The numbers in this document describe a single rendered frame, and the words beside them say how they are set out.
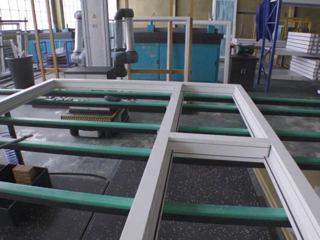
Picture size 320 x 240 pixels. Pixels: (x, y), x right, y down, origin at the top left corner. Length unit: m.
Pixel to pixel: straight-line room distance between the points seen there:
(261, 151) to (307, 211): 0.32
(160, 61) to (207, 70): 1.09
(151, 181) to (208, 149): 0.32
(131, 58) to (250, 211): 2.76
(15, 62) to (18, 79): 0.39
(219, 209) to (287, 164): 0.27
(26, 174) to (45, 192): 0.43
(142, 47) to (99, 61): 2.29
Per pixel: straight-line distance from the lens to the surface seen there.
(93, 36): 3.13
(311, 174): 1.36
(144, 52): 5.28
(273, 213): 0.70
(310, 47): 5.32
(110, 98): 1.47
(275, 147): 0.87
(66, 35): 9.72
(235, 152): 0.88
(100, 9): 3.09
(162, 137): 0.84
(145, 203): 0.56
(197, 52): 5.19
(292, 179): 0.72
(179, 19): 3.75
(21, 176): 1.22
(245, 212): 0.67
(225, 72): 5.04
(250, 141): 0.87
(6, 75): 7.45
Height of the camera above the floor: 1.32
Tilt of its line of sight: 23 degrees down
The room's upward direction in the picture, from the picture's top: straight up
